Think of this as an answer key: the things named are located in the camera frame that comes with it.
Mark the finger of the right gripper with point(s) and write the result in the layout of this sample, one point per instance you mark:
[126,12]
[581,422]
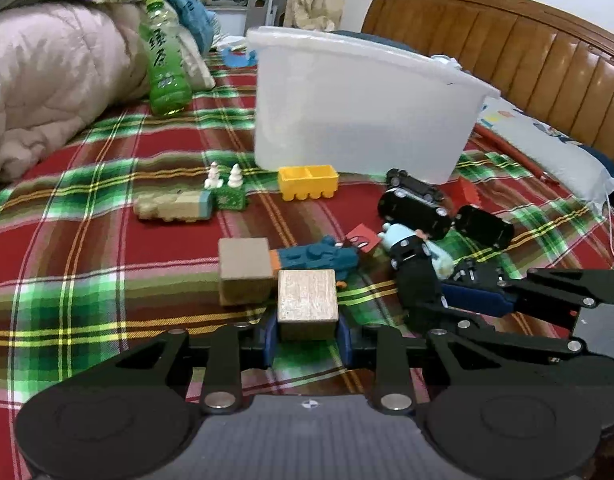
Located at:
[558,296]
[472,291]

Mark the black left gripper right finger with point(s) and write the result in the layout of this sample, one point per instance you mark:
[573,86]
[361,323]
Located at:
[381,349]

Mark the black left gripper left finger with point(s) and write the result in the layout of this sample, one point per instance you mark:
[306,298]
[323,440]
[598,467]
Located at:
[232,349]

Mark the tan wooden cube block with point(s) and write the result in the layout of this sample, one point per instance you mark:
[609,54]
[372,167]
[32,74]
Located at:
[245,271]

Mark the light wooden cube block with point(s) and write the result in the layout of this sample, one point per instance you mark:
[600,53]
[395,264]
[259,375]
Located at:
[307,305]

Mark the light blue toy figure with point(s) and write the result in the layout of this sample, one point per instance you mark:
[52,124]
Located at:
[402,243]

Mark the teal orange toy figure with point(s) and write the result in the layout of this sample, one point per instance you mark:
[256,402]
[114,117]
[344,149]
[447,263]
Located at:
[327,254]

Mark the red toy brick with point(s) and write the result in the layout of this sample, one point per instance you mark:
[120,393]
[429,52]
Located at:
[462,192]

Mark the white patterned pillow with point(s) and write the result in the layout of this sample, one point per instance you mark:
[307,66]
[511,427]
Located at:
[584,171]

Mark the green block with white trees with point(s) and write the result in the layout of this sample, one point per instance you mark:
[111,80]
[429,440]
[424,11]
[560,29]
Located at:
[228,194]

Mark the plaid bed sheet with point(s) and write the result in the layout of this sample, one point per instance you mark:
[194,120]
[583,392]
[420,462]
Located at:
[82,279]

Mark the yellow toy brick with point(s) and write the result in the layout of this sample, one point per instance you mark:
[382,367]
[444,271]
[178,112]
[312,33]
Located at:
[302,182]

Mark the wooden bed headboard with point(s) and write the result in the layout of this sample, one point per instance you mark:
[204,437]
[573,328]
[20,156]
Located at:
[552,65]

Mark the white translucent plastic bin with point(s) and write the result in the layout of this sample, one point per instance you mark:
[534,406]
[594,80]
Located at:
[363,108]

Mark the green tea bottle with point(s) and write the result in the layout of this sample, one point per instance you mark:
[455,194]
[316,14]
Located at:
[170,91]

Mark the blue pillow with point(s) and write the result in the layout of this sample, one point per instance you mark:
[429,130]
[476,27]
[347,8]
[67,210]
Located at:
[375,39]

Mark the blue plastic toy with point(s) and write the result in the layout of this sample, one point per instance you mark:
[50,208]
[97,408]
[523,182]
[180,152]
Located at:
[238,58]

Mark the pink quilt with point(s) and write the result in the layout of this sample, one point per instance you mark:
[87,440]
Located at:
[61,66]

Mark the grey folding stool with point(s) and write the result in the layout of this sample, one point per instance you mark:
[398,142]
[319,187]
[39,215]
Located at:
[265,13]

